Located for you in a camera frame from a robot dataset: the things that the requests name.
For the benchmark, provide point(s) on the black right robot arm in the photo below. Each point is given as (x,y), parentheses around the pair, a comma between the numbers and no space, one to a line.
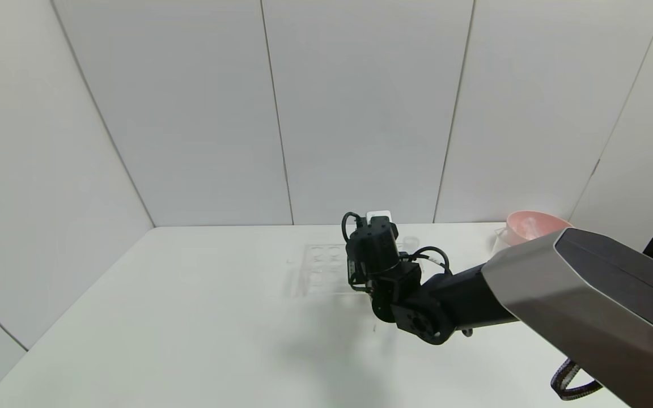
(530,294)

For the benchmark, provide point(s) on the clear glass beaker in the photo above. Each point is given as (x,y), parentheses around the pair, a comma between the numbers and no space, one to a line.
(501,241)

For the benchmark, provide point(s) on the pink plastic bowl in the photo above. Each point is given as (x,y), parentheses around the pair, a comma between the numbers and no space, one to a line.
(536,225)

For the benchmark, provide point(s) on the test tube with blue pigment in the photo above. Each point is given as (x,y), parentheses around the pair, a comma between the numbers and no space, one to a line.
(410,242)

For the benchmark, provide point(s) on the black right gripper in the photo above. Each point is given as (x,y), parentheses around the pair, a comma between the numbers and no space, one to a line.
(351,268)

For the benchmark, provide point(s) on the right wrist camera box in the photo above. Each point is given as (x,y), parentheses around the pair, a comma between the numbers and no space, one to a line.
(378,215)

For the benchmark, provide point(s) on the clear plastic test tube rack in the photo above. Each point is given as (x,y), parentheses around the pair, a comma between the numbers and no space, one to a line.
(321,272)

